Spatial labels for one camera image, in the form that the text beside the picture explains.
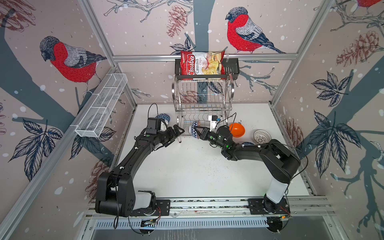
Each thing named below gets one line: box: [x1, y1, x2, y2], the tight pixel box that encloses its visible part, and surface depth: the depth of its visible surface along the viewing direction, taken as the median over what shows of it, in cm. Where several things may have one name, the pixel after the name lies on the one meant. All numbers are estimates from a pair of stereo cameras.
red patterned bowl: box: [189, 120, 201, 139], surface depth 85 cm
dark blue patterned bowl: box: [155, 113, 171, 123], surface depth 110 cm
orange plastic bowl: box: [228, 122, 246, 138], surface depth 105 cm
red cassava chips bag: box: [180, 50, 226, 76], surface depth 90 cm
